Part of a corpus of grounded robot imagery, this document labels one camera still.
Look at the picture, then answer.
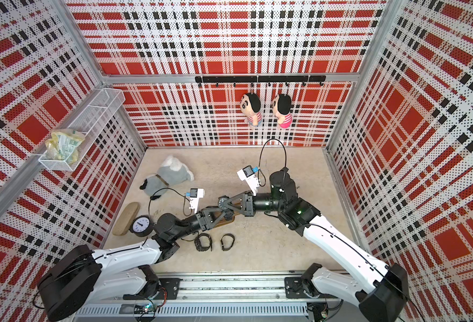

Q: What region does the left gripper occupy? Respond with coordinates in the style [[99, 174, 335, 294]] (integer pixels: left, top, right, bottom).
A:
[[172, 205, 229, 242]]

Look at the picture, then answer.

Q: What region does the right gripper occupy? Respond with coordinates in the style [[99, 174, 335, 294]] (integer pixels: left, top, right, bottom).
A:
[[224, 191, 285, 217]]

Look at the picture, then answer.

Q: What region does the wooden watch stand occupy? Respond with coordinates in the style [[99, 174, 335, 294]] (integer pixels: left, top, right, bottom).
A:
[[214, 215, 235, 228]]

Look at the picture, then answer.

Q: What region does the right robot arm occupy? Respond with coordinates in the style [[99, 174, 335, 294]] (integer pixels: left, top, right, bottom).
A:
[[218, 166, 409, 321]]

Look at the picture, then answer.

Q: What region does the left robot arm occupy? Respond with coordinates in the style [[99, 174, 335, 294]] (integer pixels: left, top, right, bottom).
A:
[[37, 207, 224, 321]]

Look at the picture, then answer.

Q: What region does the grey plush toy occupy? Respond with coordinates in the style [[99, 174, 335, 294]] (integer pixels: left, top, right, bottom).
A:
[[139, 155, 195, 200]]

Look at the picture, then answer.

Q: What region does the black round alarm clock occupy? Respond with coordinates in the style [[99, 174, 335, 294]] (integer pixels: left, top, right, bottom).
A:
[[129, 215, 154, 237]]

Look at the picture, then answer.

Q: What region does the oval wooden tray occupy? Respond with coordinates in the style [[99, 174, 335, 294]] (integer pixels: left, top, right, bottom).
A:
[[112, 202, 140, 236]]

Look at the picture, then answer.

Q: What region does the doll with striped shirt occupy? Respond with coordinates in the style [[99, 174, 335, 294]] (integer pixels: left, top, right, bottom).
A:
[[240, 93, 263, 127]]

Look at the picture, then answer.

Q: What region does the doll with pink shirt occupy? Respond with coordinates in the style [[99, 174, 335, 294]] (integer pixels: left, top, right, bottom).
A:
[[272, 94, 293, 129]]

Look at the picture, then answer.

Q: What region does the yellow green snack packet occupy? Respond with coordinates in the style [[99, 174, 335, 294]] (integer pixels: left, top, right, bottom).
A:
[[45, 129, 86, 164]]

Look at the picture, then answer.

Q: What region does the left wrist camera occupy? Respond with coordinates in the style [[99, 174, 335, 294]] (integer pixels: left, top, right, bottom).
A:
[[186, 188, 205, 214]]

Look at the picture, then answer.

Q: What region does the black watch open strap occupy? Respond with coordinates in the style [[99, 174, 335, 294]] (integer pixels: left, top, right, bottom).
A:
[[219, 233, 236, 252]]

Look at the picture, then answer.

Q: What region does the black hook rail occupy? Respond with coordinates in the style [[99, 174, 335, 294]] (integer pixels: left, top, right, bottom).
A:
[[195, 75, 327, 85]]

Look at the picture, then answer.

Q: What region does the white wire basket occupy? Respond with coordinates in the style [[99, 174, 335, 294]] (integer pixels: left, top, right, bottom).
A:
[[39, 88, 125, 171]]

